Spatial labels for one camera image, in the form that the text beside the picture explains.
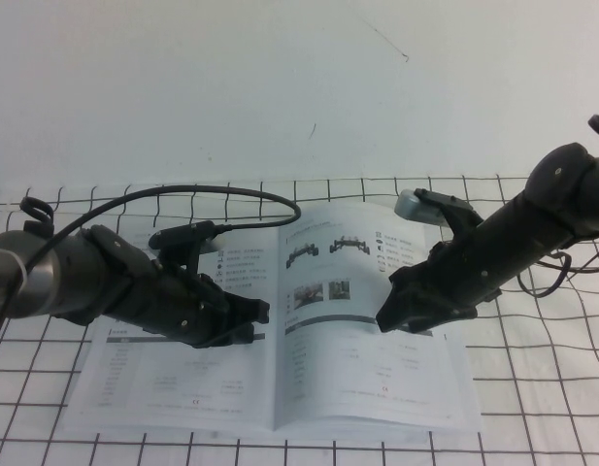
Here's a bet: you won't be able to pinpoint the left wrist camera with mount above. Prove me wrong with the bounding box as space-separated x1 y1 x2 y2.
148 219 228 278

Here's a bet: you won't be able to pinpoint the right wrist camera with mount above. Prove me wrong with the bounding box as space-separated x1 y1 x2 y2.
393 187 483 242

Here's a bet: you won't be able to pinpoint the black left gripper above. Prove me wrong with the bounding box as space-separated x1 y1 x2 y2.
116 264 272 350

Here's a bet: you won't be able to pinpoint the white black-grid tablecloth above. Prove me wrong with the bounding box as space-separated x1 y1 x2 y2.
0 174 599 466

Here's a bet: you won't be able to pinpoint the thin black right arm cables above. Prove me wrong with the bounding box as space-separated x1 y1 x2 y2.
516 235 599 298

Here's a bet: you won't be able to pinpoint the white product catalogue book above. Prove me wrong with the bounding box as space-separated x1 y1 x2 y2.
63 202 483 433

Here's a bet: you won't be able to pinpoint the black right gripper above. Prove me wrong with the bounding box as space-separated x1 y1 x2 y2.
375 227 499 337

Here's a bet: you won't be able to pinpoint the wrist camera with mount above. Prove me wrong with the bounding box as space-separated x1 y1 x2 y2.
393 187 483 242
148 219 228 278

